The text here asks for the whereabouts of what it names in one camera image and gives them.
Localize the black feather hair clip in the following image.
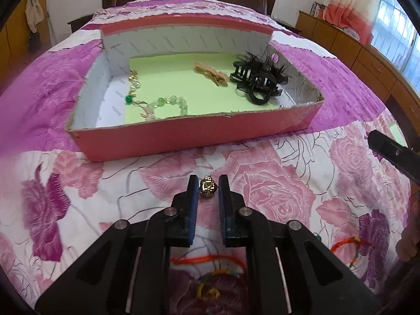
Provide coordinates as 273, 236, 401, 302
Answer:
241, 51, 289, 84

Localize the barred window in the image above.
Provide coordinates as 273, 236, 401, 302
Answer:
370, 0, 420, 90

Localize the wooden low cabinet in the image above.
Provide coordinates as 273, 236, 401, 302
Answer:
295, 10, 420, 132

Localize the green bead bracelet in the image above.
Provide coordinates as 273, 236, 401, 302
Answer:
146, 94, 190, 118

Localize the pink cardboard box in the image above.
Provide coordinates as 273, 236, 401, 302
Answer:
65, 18, 325, 162

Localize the row of books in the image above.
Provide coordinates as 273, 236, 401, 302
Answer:
310, 1, 328, 19

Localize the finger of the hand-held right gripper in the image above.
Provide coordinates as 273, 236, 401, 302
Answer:
367, 130, 420, 186

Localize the dark wooden nightstand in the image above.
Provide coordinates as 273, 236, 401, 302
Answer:
67, 13, 96, 35
272, 17, 303, 34

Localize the pink floral blanket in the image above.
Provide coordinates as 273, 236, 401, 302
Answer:
0, 0, 420, 315

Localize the light green paper sheet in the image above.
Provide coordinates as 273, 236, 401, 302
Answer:
125, 52, 287, 126

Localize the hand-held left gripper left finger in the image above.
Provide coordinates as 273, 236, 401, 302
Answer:
34, 175, 201, 315

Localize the wooden wardrobe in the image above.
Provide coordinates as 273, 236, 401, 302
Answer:
0, 0, 49, 84

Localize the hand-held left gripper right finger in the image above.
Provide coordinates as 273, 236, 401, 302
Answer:
218, 174, 398, 315

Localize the pink floral curtain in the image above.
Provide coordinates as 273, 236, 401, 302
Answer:
323, 0, 385, 45

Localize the black hanging bag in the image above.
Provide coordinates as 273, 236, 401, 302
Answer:
28, 33, 42, 52

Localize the person's right hand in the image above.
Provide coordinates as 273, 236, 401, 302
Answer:
395, 200, 420, 264

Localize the clear bead bracelet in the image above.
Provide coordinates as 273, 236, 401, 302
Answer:
139, 105, 162, 121

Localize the gold pendant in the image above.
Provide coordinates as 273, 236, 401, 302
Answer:
198, 176, 219, 201

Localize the gold hair clip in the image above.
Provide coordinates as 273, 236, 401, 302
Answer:
193, 61, 230, 87

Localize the rainbow cord bracelet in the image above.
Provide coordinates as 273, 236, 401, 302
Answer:
170, 254, 247, 303
330, 235, 373, 270

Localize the black round hair clip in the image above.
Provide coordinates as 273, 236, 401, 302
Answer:
235, 72, 283, 106

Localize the black claw hair clip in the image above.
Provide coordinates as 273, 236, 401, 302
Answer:
229, 60, 254, 83

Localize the beige hanging towel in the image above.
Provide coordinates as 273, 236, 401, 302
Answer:
25, 0, 45, 34

